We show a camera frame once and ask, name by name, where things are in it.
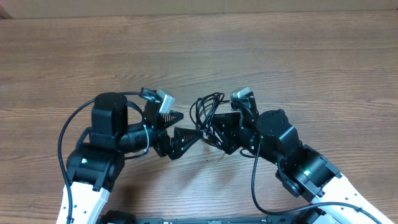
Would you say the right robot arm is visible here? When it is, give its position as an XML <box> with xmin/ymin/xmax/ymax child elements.
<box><xmin>195</xmin><ymin>99</ymin><xmax>391</xmax><ymax>223</ymax></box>

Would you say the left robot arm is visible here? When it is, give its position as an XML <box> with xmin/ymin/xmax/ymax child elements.
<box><xmin>57</xmin><ymin>88</ymin><xmax>203</xmax><ymax>224</ymax></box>

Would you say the right camera cable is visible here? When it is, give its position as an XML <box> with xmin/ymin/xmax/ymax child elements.
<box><xmin>239</xmin><ymin>136</ymin><xmax>383</xmax><ymax>224</ymax></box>

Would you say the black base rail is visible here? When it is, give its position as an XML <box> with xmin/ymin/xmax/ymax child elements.
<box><xmin>96</xmin><ymin>208</ymin><xmax>326</xmax><ymax>224</ymax></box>

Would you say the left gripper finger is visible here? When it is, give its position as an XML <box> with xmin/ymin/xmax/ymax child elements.
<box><xmin>157</xmin><ymin>110</ymin><xmax>183</xmax><ymax>129</ymax></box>
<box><xmin>172</xmin><ymin>127</ymin><xmax>203</xmax><ymax>154</ymax></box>

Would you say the black cable bundle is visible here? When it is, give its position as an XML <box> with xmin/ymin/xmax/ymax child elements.
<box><xmin>188</xmin><ymin>91</ymin><xmax>233</xmax><ymax>147</ymax></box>

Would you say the left camera cable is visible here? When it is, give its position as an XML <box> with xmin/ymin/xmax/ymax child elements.
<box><xmin>57</xmin><ymin>90</ymin><xmax>156</xmax><ymax>224</ymax></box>

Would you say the camera cable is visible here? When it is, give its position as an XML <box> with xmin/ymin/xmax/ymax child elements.
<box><xmin>239</xmin><ymin>136</ymin><xmax>383</xmax><ymax>224</ymax></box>
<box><xmin>57</xmin><ymin>90</ymin><xmax>156</xmax><ymax>224</ymax></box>

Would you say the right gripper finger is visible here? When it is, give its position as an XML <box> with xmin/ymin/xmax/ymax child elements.
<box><xmin>212</xmin><ymin>112</ymin><xmax>241</xmax><ymax>131</ymax></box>
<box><xmin>201</xmin><ymin>129</ymin><xmax>230</xmax><ymax>149</ymax></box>

